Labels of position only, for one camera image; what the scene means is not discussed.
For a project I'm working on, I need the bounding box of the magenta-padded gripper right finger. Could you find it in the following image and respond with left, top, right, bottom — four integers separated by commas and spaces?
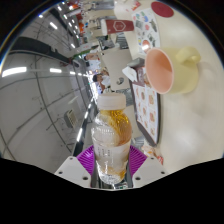
125, 144, 168, 189

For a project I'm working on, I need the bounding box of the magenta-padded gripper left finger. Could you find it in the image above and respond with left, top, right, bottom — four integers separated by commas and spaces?
54, 144, 99, 189

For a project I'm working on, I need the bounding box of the clear bottle with amber drink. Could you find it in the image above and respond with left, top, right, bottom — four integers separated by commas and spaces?
90, 93, 133, 185

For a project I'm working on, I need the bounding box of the clear bag with orange food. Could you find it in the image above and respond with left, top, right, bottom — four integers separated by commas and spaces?
141, 144, 164, 166

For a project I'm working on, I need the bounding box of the dark brown food tray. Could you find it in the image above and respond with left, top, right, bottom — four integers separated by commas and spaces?
128, 58, 162, 147

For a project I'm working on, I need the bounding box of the ceiling air conditioner unit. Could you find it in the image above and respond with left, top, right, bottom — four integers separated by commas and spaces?
64, 109, 80, 130

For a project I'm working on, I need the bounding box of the printed paper tray liner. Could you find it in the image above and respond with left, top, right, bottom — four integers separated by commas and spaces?
132, 83, 158, 138

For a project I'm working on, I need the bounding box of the person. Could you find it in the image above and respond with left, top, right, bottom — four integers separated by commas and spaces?
92, 71, 111, 93
84, 52, 101, 63

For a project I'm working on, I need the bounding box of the crumpled white napkin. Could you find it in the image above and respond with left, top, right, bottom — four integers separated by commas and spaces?
121, 65, 138, 83

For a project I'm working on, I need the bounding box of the pale yellow mug pink inside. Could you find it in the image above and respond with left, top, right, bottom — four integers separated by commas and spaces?
144, 46, 202, 95

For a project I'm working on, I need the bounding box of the group of beige chairs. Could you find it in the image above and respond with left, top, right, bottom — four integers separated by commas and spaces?
79, 33, 141, 101

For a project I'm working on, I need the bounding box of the group of ceiling lights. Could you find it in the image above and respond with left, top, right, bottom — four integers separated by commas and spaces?
1, 2, 98, 143

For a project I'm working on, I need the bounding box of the printed food picture leaflet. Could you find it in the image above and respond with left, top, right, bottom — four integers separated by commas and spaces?
132, 8, 161, 54

